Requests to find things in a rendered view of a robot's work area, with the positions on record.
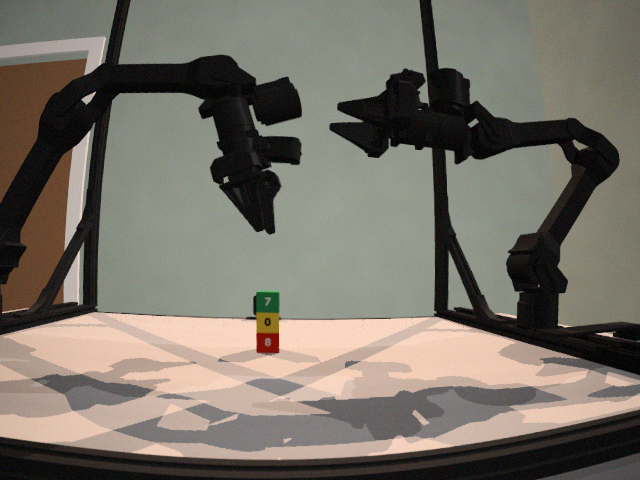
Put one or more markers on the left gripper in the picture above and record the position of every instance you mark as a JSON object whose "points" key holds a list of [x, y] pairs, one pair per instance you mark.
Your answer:
{"points": [[380, 111]]}

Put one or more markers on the yellow block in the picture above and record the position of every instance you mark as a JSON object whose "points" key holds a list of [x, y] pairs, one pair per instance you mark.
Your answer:
{"points": [[267, 322]]}

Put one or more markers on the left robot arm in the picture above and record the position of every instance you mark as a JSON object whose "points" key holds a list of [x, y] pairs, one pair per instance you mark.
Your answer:
{"points": [[534, 257]]}

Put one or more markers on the green block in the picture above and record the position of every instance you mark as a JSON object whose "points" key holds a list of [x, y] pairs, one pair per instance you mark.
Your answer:
{"points": [[267, 302]]}

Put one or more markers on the red block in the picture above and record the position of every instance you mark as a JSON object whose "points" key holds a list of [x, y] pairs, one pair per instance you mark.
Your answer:
{"points": [[267, 342]]}

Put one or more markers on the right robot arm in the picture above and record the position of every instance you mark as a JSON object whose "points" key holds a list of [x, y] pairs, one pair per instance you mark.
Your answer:
{"points": [[66, 120]]}

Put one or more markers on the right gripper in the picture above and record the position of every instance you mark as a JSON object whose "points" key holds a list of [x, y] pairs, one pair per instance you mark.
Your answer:
{"points": [[244, 185]]}

